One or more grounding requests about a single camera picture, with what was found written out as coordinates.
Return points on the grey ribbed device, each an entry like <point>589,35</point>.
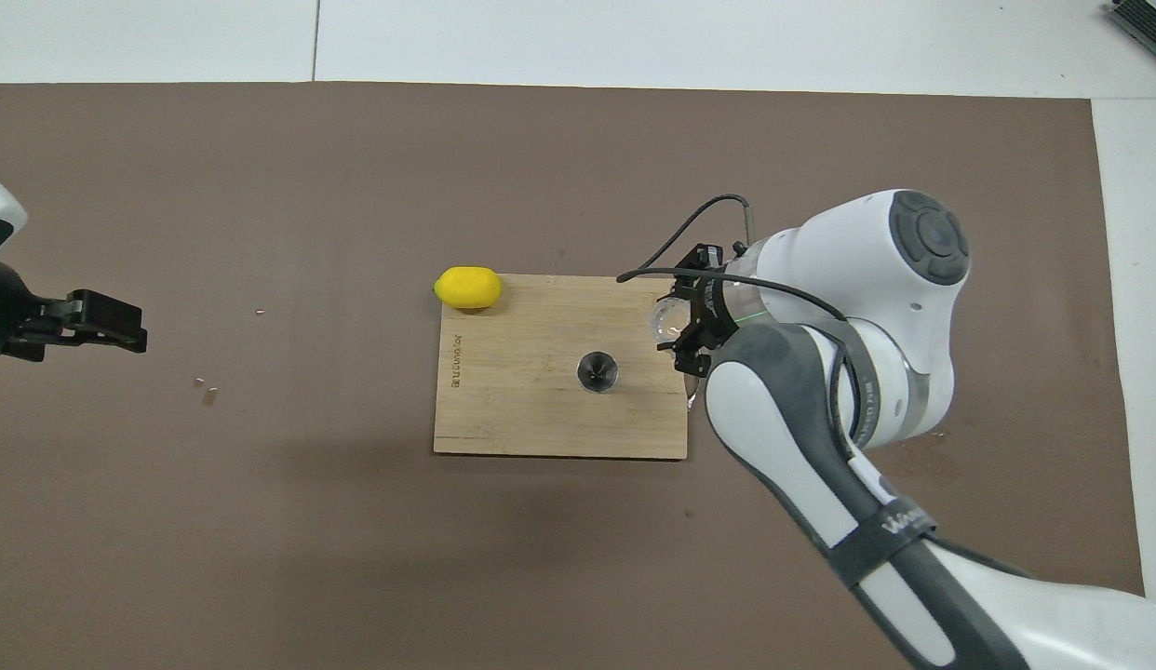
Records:
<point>1146,23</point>

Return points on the wooden cutting board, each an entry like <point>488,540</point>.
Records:
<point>522,391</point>

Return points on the brown table mat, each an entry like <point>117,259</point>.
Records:
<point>355,577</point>

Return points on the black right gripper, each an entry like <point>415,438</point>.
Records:
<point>718,312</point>

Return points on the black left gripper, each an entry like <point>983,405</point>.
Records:
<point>6,312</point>

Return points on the yellow lemon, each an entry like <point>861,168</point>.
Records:
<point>468,288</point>

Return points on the clear glass cup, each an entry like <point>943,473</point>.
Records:
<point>669,318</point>

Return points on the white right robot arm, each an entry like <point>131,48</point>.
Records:
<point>820,261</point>

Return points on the metal jigger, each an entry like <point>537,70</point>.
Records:
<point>598,372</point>

